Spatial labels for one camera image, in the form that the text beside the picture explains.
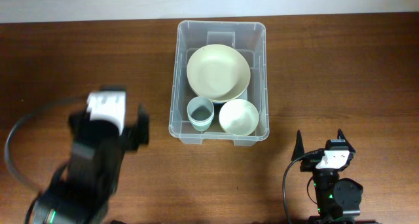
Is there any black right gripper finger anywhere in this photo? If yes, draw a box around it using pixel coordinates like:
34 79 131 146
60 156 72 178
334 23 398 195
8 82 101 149
337 128 351 147
291 130 305 161

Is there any cream white cup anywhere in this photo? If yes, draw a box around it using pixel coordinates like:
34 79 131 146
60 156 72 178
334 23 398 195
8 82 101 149
189 115 213 126

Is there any mint green cup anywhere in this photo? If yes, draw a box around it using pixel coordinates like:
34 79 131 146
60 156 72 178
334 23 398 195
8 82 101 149
192 122 211 132

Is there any grey cup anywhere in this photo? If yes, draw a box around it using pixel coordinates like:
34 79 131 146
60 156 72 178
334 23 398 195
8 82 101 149
187 96 214 121

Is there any white small bowl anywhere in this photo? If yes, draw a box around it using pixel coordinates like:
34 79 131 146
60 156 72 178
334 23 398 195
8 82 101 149
219 99 259 136

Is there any beige large bowl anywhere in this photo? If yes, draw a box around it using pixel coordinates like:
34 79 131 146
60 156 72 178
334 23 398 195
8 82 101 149
187 44 251 103

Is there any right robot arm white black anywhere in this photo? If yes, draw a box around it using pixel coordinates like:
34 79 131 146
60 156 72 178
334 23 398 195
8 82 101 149
290 130 363 224

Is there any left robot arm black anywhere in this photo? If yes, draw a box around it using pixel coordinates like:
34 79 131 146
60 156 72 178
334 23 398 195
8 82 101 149
25 86 150 223

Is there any clear plastic storage container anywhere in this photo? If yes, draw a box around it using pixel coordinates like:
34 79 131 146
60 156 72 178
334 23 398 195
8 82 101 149
168 20 270 147

